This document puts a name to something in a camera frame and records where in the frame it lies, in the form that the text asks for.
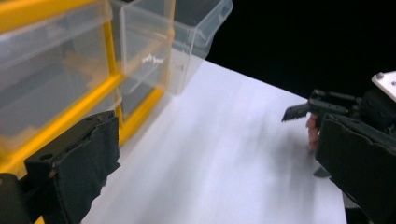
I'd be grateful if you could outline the large clear plastic drawer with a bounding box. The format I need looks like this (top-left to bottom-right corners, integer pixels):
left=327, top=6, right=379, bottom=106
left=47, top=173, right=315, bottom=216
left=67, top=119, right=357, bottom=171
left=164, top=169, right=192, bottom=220
left=167, top=0, right=234, bottom=96

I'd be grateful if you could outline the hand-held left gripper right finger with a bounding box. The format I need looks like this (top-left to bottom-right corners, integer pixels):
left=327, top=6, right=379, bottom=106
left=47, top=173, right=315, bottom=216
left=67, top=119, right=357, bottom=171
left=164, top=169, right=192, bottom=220
left=314, top=113, right=396, bottom=224

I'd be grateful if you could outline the yellow plastic organizer cabinet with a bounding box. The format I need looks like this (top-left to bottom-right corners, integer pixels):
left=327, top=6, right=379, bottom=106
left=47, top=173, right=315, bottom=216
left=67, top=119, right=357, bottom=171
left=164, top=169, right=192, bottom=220
left=0, top=0, right=176, bottom=224

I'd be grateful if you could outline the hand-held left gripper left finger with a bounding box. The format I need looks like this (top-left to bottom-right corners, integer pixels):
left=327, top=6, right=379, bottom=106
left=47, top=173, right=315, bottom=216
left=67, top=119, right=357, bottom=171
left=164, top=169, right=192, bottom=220
left=23, top=109, right=121, bottom=224

